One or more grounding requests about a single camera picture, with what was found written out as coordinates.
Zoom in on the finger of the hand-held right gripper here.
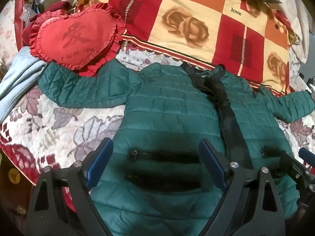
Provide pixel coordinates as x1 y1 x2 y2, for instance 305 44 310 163
298 148 315 163
279 152 311 180

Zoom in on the white pillow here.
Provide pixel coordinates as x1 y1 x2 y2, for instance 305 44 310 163
278 0 311 64

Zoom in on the light blue cloth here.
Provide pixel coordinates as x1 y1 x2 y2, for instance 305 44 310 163
0 47 48 124

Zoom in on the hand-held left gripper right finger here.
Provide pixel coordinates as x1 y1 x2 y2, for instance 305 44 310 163
198 139 287 236

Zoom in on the green puffer jacket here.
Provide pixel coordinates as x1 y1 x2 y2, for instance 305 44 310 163
38 60 315 236

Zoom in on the red heart-shaped pillow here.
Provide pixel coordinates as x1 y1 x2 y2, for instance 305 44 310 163
29 3 126 77

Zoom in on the floral plush blanket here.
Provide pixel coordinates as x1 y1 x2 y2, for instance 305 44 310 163
0 0 315 213

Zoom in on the dark red bed frame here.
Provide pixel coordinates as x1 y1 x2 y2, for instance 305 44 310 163
0 150 37 227

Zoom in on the red and cream checkered quilt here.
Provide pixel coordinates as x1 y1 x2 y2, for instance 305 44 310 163
77 0 299 98

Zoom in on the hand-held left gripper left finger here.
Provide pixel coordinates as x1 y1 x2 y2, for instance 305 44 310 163
26 138 115 236

